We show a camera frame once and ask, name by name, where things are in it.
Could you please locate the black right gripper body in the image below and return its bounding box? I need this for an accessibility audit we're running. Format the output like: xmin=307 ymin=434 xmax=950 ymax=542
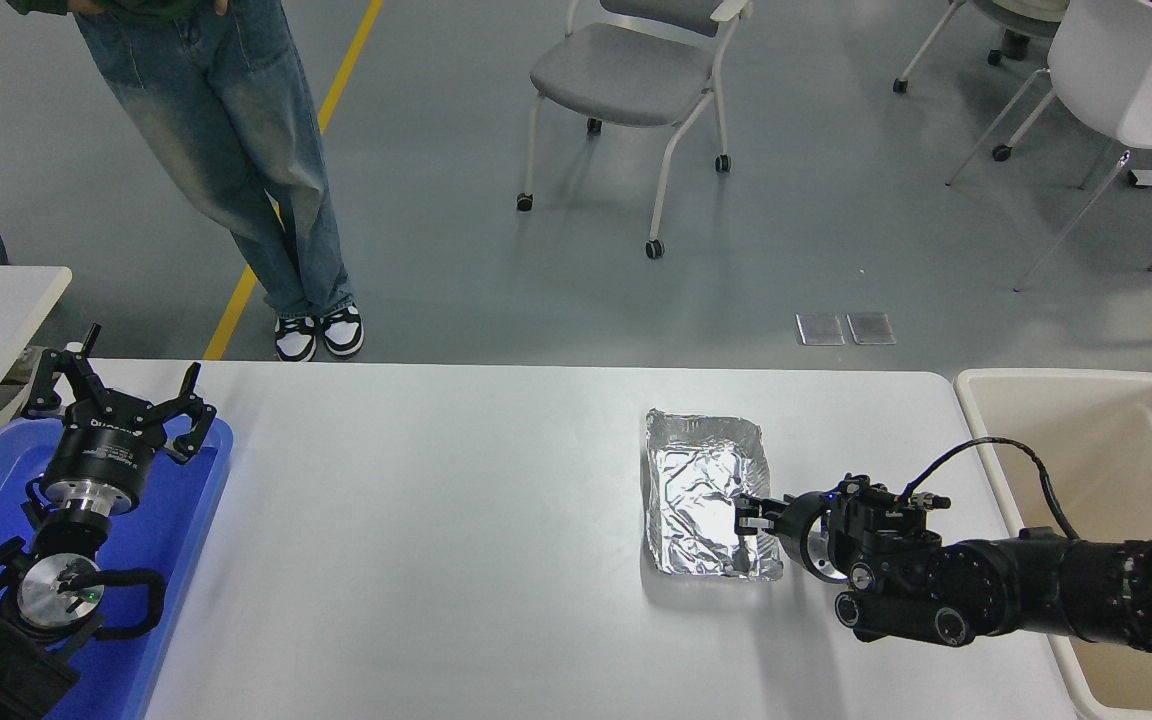
xmin=772 ymin=489 xmax=838 ymax=581

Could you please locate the silver foil tray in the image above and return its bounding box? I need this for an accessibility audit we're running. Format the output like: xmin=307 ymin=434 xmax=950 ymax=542
xmin=644 ymin=407 xmax=785 ymax=582

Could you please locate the grey padded wheeled chair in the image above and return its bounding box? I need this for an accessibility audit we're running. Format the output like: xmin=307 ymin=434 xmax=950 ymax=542
xmin=516 ymin=0 xmax=755 ymax=261

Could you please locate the white-framed wheeled chair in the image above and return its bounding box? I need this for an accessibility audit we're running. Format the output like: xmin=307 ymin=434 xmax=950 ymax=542
xmin=891 ymin=0 xmax=1067 ymax=163

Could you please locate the blue plastic tray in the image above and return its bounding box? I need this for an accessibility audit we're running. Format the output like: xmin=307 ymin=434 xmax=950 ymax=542
xmin=0 ymin=413 xmax=235 ymax=720

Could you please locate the large pale plastic bin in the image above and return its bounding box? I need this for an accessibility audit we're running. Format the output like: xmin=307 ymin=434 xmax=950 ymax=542
xmin=954 ymin=368 xmax=1152 ymax=720

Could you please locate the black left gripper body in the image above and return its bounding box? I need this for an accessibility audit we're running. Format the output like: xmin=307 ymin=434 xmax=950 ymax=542
xmin=42 ymin=400 xmax=160 ymax=493

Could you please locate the white plastic shell chair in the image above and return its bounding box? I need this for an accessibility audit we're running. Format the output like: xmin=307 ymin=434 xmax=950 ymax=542
xmin=946 ymin=0 xmax=1152 ymax=293

